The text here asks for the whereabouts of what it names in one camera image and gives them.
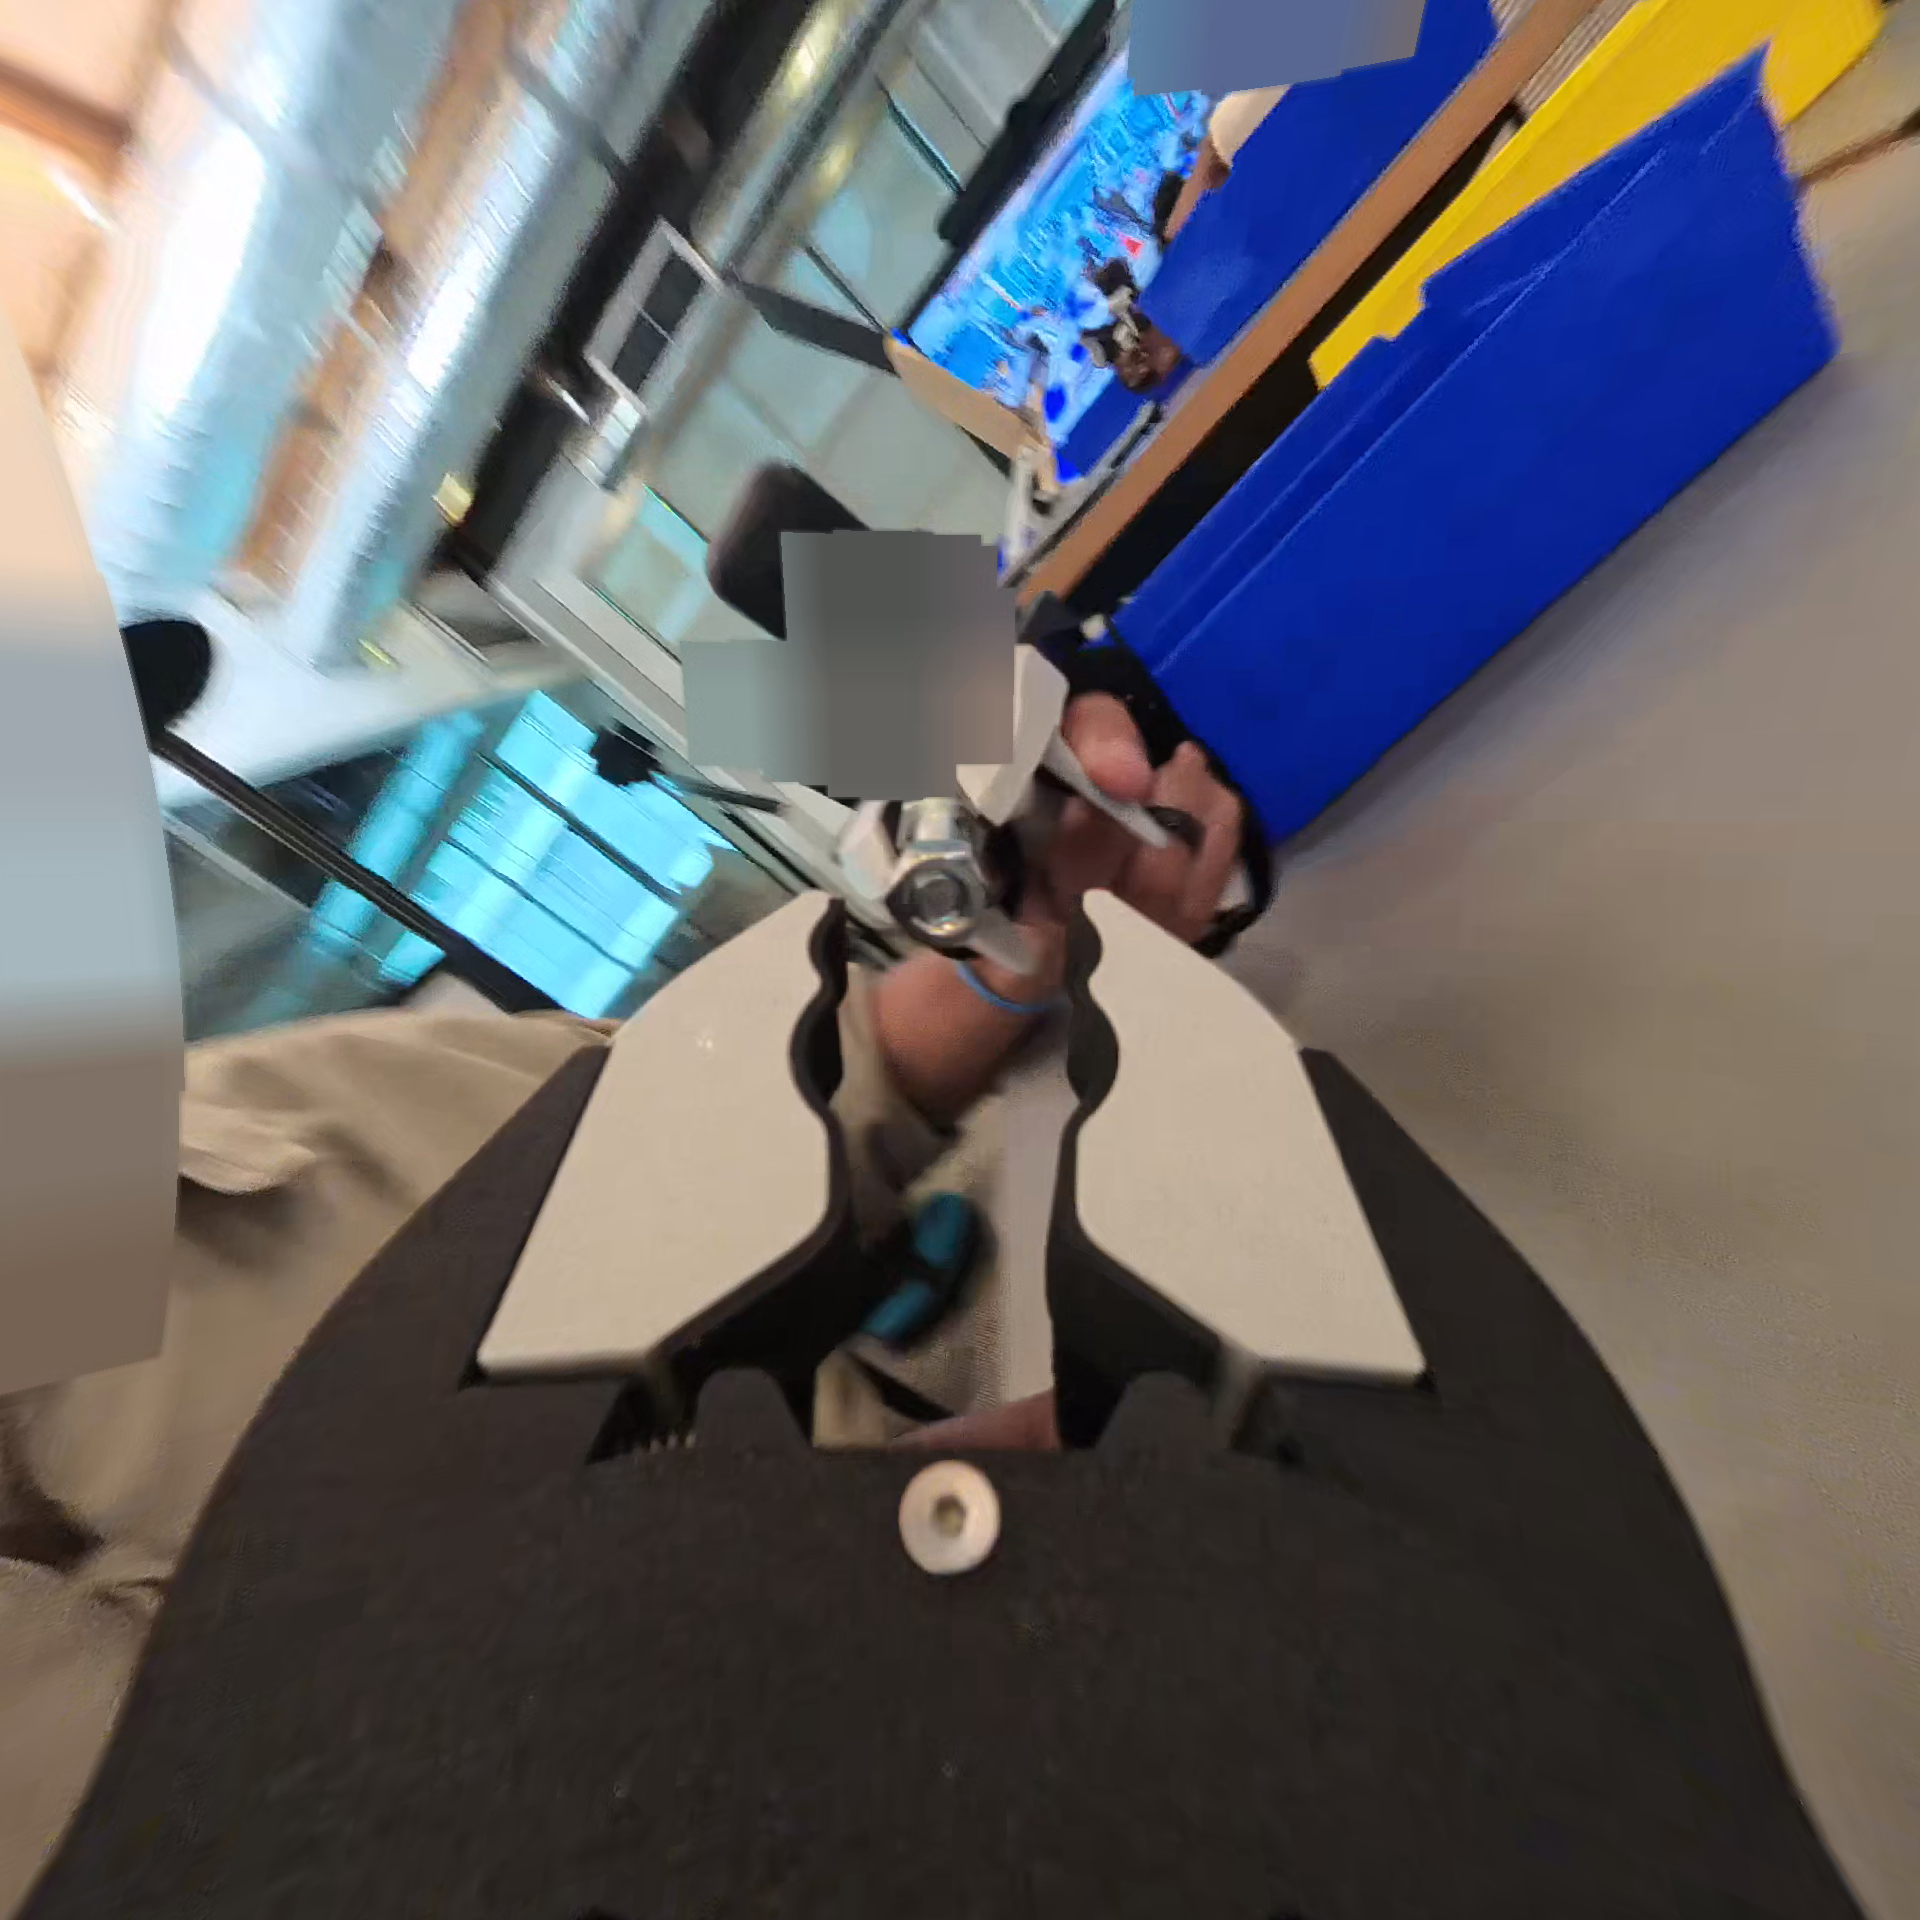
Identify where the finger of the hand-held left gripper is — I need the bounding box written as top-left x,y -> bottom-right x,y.
955,643 -> 1207,863

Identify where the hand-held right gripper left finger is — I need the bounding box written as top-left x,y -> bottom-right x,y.
476,892 -> 860,1411

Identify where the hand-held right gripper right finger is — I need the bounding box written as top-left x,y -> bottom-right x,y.
1043,890 -> 1428,1419

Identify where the steel hex nut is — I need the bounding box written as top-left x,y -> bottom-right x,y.
883,798 -> 1016,944

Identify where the person's left forearm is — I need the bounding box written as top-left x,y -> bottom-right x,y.
864,924 -> 1074,1137

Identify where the person's left hand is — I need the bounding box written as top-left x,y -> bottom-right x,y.
1021,696 -> 1268,956

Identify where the blue wristband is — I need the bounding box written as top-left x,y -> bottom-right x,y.
949,950 -> 1061,1029

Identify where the teal clip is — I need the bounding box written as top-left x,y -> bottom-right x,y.
864,1193 -> 981,1350

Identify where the wooden rear table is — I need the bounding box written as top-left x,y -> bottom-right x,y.
1016,0 -> 1637,608

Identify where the black floor lamp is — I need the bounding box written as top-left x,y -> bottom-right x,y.
115,616 -> 488,1011

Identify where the yellow plastic bin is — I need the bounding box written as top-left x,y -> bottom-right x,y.
1303,0 -> 1890,397

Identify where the wall video screen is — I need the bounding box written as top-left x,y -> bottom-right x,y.
895,56 -> 1221,428

